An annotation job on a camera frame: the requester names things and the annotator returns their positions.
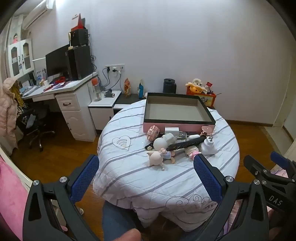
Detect black cable bundle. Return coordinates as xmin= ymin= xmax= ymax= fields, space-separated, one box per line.
xmin=89 ymin=32 xmax=99 ymax=77

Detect black kettle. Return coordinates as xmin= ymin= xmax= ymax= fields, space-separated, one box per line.
xmin=162 ymin=79 xmax=177 ymax=94

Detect pink and white block toy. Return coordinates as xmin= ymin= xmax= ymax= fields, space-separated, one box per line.
xmin=185 ymin=147 xmax=200 ymax=160

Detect white glass-door cabinet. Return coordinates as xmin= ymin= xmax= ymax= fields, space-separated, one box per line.
xmin=6 ymin=38 xmax=35 ymax=78

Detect red desk item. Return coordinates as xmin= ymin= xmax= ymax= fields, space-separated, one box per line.
xmin=50 ymin=76 xmax=66 ymax=85

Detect pink box with black rim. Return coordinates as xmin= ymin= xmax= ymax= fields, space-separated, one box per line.
xmin=143 ymin=92 xmax=216 ymax=132

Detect white low cabinet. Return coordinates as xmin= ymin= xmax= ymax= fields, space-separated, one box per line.
xmin=88 ymin=90 xmax=122 ymax=130

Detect white bed frame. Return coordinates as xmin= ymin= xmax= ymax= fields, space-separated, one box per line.
xmin=0 ymin=148 xmax=33 ymax=183

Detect black power cable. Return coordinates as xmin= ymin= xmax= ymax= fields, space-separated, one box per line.
xmin=115 ymin=70 xmax=123 ymax=92
xmin=101 ymin=67 xmax=111 ymax=90

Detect black computer tower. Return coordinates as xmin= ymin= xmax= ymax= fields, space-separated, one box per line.
xmin=67 ymin=46 xmax=93 ymax=80

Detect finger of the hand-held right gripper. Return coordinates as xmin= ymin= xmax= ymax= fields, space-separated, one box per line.
xmin=243 ymin=155 xmax=275 ymax=186
xmin=270 ymin=152 xmax=296 ymax=183

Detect rose gold figurine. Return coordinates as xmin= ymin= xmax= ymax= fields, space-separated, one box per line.
xmin=200 ymin=125 xmax=214 ymax=137

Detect white charger block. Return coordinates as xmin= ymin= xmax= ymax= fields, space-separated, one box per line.
xmin=165 ymin=126 xmax=179 ymax=137

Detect clear bottle with orange cap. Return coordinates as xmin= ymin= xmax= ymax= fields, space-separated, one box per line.
xmin=92 ymin=78 xmax=102 ymax=102

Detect yellow cloth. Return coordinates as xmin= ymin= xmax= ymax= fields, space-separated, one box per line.
xmin=11 ymin=82 xmax=25 ymax=107

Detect white big-head figurine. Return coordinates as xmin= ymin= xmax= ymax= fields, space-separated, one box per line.
xmin=153 ymin=133 xmax=176 ymax=152

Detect black office chair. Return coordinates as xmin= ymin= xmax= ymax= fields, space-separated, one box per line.
xmin=16 ymin=104 xmax=56 ymax=152

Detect white air conditioner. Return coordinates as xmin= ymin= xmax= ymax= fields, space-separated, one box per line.
xmin=22 ymin=0 xmax=55 ymax=29

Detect orange toy box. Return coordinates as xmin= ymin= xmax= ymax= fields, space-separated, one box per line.
xmin=186 ymin=89 xmax=216 ymax=108

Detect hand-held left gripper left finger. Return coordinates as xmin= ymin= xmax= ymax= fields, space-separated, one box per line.
xmin=22 ymin=154 xmax=100 ymax=241

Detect pink pig toy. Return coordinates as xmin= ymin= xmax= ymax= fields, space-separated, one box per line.
xmin=146 ymin=148 xmax=176 ymax=171

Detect pink padded jacket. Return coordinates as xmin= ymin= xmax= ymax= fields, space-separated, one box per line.
xmin=0 ymin=77 xmax=20 ymax=149

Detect person's leg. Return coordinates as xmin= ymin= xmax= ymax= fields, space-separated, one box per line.
xmin=102 ymin=200 xmax=141 ymax=241

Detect person's left hand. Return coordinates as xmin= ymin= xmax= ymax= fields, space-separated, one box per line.
xmin=115 ymin=228 xmax=142 ymax=241

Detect black and white patterned cloth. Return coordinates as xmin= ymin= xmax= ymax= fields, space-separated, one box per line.
xmin=17 ymin=104 xmax=36 ymax=128

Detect orange snack bag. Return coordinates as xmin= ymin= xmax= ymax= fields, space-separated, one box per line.
xmin=124 ymin=77 xmax=132 ymax=96

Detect yellow plush toy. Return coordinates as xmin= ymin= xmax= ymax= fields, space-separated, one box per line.
xmin=187 ymin=83 xmax=205 ymax=93

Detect long black patterned object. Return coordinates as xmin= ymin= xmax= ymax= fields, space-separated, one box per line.
xmin=144 ymin=136 xmax=206 ymax=151

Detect white desk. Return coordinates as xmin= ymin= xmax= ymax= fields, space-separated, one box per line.
xmin=20 ymin=72 xmax=99 ymax=142

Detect red triangular object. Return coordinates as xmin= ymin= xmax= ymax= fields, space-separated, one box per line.
xmin=71 ymin=13 xmax=86 ymax=30

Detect pink blanket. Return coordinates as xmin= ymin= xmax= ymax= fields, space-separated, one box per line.
xmin=0 ymin=158 xmax=30 ymax=241

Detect stack of papers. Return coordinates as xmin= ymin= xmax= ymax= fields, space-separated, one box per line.
xmin=21 ymin=86 xmax=44 ymax=96

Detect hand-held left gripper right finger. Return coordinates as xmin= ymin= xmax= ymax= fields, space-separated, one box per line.
xmin=193 ymin=153 xmax=270 ymax=241

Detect black computer monitor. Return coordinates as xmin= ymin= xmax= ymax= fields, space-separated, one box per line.
xmin=46 ymin=44 xmax=71 ymax=80

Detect white plug-in device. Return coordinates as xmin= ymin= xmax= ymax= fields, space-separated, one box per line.
xmin=200 ymin=136 xmax=218 ymax=154

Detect pink block figure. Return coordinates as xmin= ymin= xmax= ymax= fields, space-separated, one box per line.
xmin=147 ymin=125 xmax=160 ymax=141

